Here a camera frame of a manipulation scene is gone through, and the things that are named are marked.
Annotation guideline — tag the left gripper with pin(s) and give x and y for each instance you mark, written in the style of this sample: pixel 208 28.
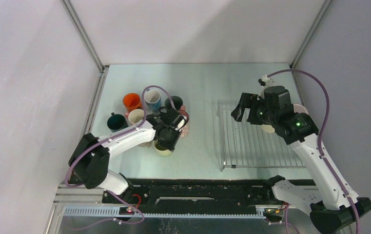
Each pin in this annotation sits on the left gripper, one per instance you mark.
pixel 171 146

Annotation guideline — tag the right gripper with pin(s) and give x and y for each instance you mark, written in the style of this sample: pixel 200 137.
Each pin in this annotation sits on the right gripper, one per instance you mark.
pixel 246 99

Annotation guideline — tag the pink patterned mug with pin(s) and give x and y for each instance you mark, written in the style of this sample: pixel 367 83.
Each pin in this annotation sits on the pink patterned mug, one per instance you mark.
pixel 185 128

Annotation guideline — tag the pale green cup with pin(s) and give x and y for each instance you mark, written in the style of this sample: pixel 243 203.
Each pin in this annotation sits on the pale green cup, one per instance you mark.
pixel 161 151

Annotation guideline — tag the cream cup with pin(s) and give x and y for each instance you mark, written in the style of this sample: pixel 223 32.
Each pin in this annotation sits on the cream cup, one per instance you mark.
pixel 268 128

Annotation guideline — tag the pink cup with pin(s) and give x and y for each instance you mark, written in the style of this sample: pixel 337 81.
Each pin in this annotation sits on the pink cup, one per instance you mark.
pixel 135 116

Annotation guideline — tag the light blue mug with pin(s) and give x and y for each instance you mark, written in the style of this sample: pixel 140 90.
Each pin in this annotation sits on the light blue mug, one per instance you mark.
pixel 153 99

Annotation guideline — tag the orange mug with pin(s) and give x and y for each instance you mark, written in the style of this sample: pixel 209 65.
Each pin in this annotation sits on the orange mug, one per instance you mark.
pixel 132 101

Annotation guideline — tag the white lilac mug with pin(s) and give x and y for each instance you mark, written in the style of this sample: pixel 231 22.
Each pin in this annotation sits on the white lilac mug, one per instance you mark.
pixel 298 108

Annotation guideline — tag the dark green mug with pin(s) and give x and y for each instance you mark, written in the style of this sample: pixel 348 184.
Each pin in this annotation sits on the dark green mug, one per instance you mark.
pixel 116 122

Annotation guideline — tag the beige mug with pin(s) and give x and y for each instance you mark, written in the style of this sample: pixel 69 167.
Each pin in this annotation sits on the beige mug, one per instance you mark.
pixel 146 144

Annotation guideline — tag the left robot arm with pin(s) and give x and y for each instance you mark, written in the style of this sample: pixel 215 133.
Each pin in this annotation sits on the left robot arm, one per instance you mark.
pixel 90 160

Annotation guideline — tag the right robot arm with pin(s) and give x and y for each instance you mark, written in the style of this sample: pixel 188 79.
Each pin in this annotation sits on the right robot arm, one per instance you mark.
pixel 336 204

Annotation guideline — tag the grey black mug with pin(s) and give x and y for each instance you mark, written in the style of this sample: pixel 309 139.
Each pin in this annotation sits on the grey black mug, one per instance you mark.
pixel 176 100

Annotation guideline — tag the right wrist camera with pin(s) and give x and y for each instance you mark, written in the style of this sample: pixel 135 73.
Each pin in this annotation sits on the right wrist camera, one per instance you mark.
pixel 265 82

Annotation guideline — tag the wire dish rack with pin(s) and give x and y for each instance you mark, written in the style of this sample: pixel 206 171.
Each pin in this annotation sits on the wire dish rack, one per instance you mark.
pixel 247 146

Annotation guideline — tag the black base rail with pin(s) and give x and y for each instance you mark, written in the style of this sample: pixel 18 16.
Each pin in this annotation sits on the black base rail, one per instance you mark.
pixel 199 196

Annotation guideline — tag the grey cable duct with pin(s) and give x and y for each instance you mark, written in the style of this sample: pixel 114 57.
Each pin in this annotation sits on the grey cable duct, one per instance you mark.
pixel 116 212

